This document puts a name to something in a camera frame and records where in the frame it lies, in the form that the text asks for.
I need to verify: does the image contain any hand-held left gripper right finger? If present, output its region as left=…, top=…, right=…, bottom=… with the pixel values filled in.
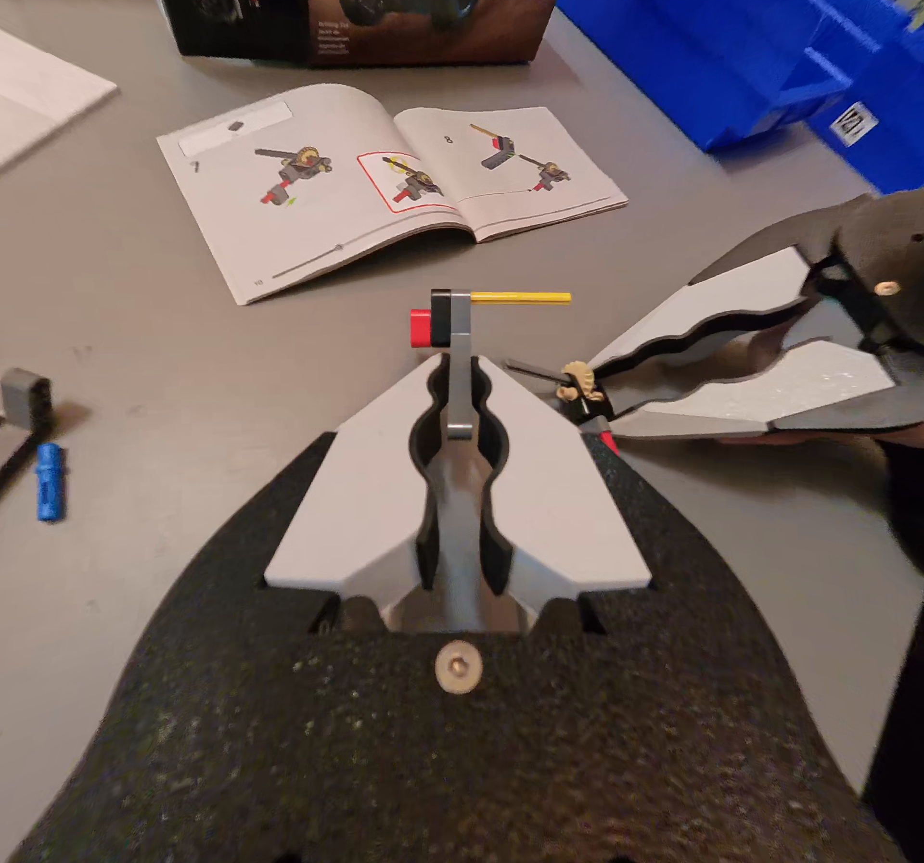
left=471, top=354, right=654, bottom=635

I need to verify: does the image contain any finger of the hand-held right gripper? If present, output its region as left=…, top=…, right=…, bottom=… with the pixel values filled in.
left=612, top=338, right=898, bottom=440
left=586, top=245, right=824, bottom=377

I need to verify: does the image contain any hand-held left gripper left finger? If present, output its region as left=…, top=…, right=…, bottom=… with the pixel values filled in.
left=263, top=353, right=443, bottom=635

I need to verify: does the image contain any tan gear lego assembly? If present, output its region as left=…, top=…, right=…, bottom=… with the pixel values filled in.
left=504, top=360, right=622, bottom=456

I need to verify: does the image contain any grey lego beam assembly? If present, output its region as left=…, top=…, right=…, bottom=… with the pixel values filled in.
left=409, top=289, right=573, bottom=443

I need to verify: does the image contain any person's right forearm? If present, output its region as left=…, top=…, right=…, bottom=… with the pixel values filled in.
left=882, top=441, right=924, bottom=579

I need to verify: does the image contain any lego instruction booklet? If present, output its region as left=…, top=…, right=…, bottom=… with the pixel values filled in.
left=155, top=82, right=630, bottom=306

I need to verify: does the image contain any blue lego pin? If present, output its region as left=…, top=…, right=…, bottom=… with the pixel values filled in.
left=35, top=442, right=67, bottom=523

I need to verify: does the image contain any black lego axle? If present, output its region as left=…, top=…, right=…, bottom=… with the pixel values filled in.
left=0, top=419, right=44, bottom=496

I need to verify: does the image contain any grey lego connector piece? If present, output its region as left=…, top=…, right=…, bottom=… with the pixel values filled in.
left=0, top=367, right=55, bottom=431

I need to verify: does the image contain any blue plastic bin with label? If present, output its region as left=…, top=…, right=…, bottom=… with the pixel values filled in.
left=805, top=12, right=924, bottom=196

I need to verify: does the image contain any large blue plastic bin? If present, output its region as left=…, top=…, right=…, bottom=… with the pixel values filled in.
left=556, top=0, right=911, bottom=153

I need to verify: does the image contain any person's dark clothing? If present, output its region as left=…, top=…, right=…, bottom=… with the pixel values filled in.
left=862, top=726, right=924, bottom=863

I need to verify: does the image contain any white paper sheet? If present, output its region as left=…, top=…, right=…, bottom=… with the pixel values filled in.
left=0, top=27, right=120, bottom=171

